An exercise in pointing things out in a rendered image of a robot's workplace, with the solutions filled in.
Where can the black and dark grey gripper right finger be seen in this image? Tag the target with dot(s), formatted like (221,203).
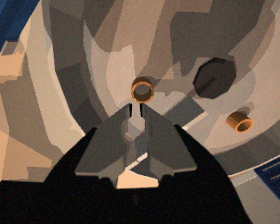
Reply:
(171,150)

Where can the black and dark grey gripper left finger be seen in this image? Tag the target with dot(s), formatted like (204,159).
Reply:
(100,153)

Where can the bronze bushing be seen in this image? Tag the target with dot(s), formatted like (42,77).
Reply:
(145,97)
(235,120)

